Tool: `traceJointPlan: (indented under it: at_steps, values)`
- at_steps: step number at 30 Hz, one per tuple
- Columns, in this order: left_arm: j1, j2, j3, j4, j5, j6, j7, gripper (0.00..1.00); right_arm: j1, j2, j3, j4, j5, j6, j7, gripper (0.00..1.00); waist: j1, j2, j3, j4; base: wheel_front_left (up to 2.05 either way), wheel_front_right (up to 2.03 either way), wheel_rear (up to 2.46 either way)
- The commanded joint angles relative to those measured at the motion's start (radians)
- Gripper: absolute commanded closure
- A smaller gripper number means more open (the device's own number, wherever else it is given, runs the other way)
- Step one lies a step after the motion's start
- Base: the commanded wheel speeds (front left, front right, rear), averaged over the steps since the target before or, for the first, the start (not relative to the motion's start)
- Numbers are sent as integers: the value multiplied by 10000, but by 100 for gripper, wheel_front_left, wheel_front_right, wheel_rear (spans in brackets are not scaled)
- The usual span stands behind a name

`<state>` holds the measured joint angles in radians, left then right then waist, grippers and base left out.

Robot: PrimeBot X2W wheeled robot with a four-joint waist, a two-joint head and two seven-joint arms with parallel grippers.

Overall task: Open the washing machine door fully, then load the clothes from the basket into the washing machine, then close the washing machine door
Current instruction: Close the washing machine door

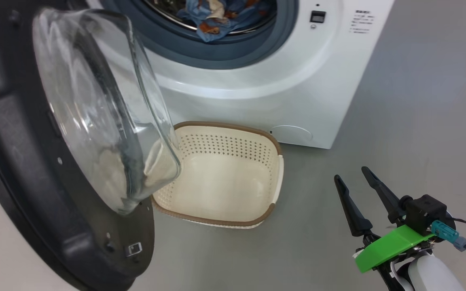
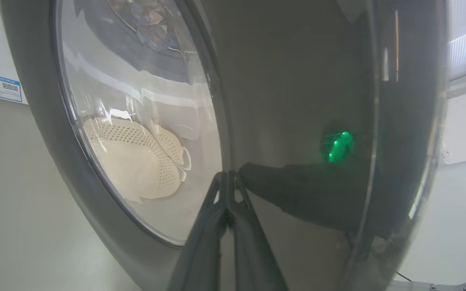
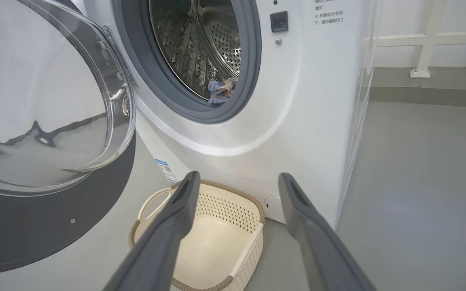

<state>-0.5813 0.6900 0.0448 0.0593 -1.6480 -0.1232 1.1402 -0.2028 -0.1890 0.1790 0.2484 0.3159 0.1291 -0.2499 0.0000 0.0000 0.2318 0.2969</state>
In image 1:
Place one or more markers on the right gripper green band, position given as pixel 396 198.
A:
pixel 395 246

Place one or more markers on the black washing machine door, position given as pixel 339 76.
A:
pixel 22 153

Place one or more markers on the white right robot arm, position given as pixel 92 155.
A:
pixel 431 275

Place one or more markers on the cream perforated laundry basket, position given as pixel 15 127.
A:
pixel 225 190

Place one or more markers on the white washing machine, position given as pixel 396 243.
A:
pixel 257 89

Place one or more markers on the grey rubber door seal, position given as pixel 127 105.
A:
pixel 257 48

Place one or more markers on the black door lock socket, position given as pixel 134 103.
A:
pixel 317 16

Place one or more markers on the round drain filter cover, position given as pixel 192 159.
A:
pixel 291 133

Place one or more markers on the printed text label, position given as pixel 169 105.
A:
pixel 361 21

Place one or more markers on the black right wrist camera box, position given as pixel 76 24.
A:
pixel 425 212

